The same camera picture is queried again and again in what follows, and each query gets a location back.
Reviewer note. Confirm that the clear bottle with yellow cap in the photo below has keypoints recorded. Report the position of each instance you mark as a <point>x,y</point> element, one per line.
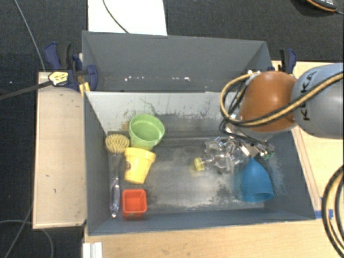
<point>215,158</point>

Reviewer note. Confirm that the blue plastic cup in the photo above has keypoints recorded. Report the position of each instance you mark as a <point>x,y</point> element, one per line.
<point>255,181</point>

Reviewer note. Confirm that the green plastic cup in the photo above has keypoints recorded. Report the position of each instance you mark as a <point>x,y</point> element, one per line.
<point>145,132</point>

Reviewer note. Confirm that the grey metal bin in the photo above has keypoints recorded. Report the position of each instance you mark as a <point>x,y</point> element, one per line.
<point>172,63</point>

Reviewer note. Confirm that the yellow plastic cup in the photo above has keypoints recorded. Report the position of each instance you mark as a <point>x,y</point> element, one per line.
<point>137,165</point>

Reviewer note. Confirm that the orange square plastic cup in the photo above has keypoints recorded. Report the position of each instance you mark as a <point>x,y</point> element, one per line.
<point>134,203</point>

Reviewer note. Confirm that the pale wood flat board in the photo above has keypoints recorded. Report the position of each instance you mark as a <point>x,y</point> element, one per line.
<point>60,154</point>

